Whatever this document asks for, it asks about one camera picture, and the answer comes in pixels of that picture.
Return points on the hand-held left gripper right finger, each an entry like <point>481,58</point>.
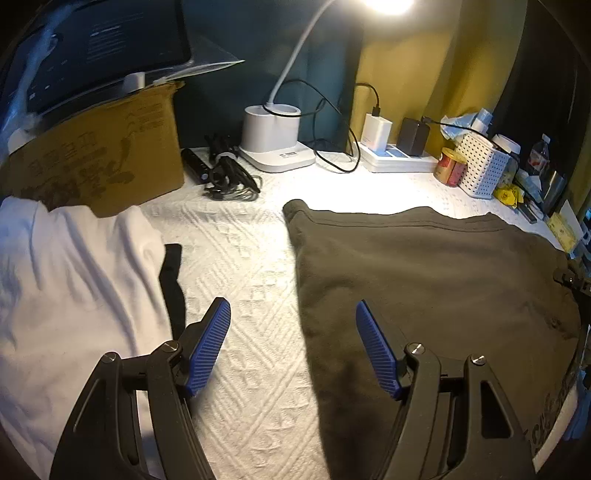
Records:
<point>376,355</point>

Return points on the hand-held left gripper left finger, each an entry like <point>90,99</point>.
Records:
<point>210,350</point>

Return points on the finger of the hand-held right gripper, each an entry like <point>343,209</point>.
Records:
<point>575,279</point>

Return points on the brown printed t-shirt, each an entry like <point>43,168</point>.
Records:
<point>415,258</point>

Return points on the yellow tissue box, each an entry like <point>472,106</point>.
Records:
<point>561,228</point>

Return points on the steel tumbler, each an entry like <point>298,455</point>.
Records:
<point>554,189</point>

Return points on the white textured blanket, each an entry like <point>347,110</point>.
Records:
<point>249,258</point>

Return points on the white lotion tube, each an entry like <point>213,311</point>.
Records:
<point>528,184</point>

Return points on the yellow snack bag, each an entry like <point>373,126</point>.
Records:
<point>507,194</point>

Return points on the plastic water bottle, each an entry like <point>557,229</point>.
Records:
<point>540,154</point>

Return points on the white perforated basket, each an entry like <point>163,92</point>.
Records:
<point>480,166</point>

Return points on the glass jar with white lid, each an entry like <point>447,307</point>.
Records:
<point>508,145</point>

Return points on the white t-shirt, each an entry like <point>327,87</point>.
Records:
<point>69,286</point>

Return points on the red can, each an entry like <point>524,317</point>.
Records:
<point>450,168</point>

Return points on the black remote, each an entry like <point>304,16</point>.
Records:
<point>194,164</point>

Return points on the crumpled pale blue cloth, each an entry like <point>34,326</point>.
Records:
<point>461,124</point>

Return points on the white power strip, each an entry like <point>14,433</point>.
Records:
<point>397,161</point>

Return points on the black curtain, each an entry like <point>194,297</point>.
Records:
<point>545,69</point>

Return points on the black charger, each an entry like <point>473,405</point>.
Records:
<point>413,136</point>

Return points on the cardboard box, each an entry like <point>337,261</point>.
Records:
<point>115,152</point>

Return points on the white charger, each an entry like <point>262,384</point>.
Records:
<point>376,134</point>

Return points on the white desk lamp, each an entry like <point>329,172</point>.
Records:
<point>272,129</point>

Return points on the dark teal curtain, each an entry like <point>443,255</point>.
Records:
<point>221,106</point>

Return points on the yellow curtain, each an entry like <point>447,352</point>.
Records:
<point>438,69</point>

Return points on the clear tablet stand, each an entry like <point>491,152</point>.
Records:
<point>207,60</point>

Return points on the clear plastic wrap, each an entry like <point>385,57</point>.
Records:
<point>27,122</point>

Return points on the dark tablet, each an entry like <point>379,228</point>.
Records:
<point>115,41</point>

